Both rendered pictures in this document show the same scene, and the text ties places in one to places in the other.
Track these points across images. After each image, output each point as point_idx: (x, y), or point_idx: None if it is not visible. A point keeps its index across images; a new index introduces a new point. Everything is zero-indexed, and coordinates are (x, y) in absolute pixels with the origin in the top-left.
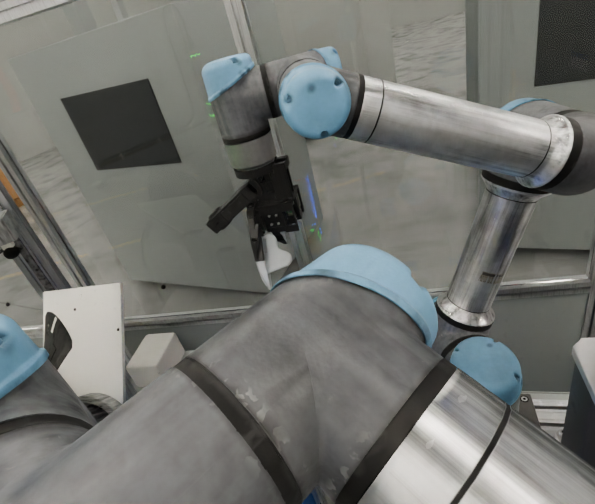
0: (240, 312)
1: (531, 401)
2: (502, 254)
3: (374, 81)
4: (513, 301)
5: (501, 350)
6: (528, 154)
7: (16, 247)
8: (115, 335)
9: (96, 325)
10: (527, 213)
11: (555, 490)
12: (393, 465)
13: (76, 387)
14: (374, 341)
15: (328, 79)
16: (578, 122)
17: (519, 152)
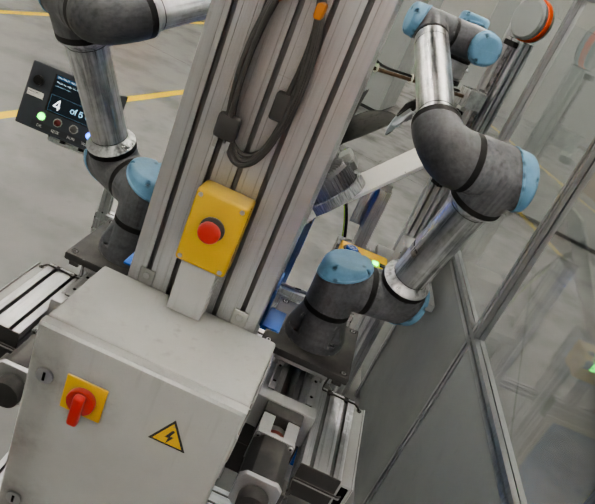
0: (463, 291)
1: (340, 375)
2: (425, 231)
3: (434, 28)
4: (498, 501)
5: (358, 268)
6: (418, 101)
7: (460, 112)
8: (401, 173)
9: (409, 164)
10: (447, 211)
11: None
12: None
13: (369, 177)
14: None
15: (415, 6)
16: (442, 109)
17: (418, 97)
